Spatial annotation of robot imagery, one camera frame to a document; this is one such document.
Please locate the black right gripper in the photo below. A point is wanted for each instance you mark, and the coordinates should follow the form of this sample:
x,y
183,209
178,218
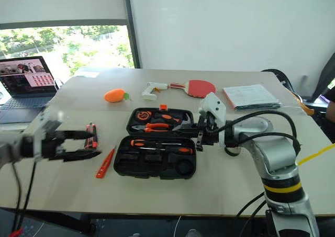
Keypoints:
x,y
210,136

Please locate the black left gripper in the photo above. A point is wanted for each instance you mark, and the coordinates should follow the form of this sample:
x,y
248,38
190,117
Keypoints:
x,y
52,145

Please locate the red black bit holder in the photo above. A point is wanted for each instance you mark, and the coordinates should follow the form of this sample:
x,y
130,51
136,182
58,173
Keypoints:
x,y
91,137

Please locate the black plastic tool case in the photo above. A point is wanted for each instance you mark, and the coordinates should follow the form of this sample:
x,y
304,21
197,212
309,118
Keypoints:
x,y
157,163

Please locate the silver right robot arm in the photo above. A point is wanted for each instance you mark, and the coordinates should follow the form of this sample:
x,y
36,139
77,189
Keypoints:
x,y
274,150

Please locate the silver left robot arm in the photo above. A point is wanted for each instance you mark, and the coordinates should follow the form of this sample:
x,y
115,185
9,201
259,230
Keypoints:
x,y
10,149

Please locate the orange black utility knife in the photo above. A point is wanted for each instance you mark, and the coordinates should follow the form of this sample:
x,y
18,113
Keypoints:
x,y
167,117

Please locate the red table tennis paddle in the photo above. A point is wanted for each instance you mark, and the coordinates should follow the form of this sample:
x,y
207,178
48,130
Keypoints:
x,y
200,88

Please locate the orange black tape measure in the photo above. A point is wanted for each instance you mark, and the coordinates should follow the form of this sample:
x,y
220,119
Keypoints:
x,y
143,115

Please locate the orange carrot toy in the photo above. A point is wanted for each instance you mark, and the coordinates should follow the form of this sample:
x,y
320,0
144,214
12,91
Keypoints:
x,y
113,95

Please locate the white booklet in plastic sleeve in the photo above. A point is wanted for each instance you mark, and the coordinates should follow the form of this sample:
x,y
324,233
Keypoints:
x,y
250,95

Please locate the open dark laptop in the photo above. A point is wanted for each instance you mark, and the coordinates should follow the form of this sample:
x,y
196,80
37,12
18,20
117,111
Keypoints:
x,y
26,90

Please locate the orange chair part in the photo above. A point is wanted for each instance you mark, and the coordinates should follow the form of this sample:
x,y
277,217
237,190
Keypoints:
x,y
306,106

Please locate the white roller blind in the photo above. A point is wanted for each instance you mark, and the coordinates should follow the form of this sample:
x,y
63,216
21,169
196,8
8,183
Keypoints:
x,y
62,2

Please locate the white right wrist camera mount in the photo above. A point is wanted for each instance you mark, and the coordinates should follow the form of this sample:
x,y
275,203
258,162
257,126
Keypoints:
x,y
214,107

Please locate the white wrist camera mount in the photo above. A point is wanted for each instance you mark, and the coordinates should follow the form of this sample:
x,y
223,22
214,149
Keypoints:
x,y
214,107
39,132

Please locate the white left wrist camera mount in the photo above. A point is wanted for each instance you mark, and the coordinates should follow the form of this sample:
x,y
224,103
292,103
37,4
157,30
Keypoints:
x,y
39,132

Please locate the black table frame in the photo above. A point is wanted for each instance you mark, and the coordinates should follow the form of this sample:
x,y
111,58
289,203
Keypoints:
x,y
60,220

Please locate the black window frame post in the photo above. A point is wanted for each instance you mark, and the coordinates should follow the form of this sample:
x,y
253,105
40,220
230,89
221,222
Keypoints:
x,y
132,27

